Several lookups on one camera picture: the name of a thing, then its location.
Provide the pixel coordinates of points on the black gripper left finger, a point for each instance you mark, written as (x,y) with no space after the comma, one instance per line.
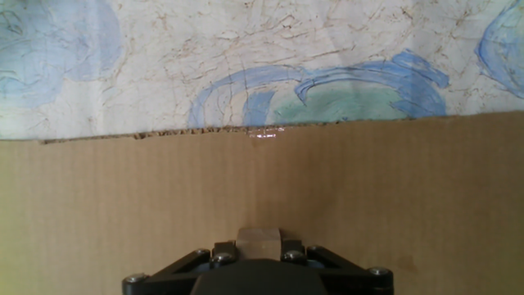
(180,272)

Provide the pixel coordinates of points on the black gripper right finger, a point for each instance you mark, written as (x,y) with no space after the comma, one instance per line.
(348,272)

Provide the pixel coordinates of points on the small wooden block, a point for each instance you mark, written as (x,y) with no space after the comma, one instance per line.
(258,243)

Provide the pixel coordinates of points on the brown cardboard sheet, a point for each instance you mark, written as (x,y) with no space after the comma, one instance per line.
(409,205)

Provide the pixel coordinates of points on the painted landscape print cloth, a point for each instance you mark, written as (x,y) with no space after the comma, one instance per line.
(245,41)

